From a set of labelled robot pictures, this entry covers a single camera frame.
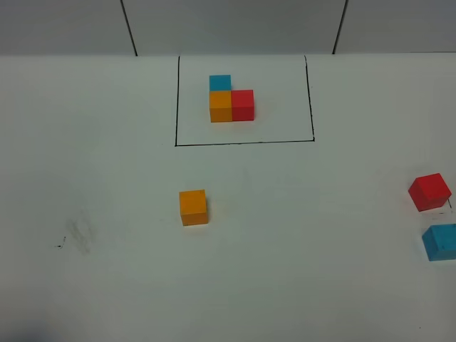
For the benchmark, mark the orange template block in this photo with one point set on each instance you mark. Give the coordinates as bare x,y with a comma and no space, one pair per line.
220,106

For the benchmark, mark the red template block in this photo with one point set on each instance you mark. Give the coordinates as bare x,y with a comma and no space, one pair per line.
243,107

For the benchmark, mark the white template sheet black border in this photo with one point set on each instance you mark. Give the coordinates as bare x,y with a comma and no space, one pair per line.
280,84

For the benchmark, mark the blue template block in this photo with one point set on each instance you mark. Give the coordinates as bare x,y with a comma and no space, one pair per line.
220,83

